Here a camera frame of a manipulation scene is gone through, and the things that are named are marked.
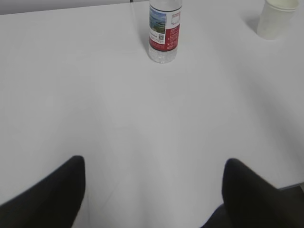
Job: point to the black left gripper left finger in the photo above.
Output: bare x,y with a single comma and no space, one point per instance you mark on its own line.
54,202

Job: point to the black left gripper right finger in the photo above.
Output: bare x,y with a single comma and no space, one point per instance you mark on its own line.
249,201

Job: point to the white paper cup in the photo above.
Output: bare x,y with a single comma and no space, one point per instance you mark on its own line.
275,17

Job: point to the clear plastic water bottle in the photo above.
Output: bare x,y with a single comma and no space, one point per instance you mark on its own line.
164,26

